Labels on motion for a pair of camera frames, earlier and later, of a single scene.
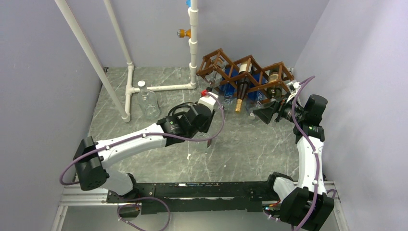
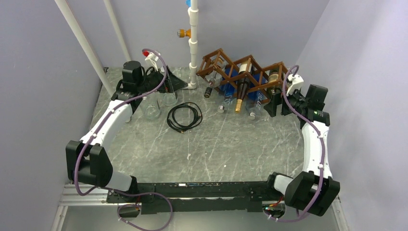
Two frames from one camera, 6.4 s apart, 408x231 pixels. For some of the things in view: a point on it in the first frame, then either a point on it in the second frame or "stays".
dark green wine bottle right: (274, 93) stays
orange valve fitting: (182, 33) stays
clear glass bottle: (147, 101) stays
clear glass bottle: (203, 146) to (170, 98)
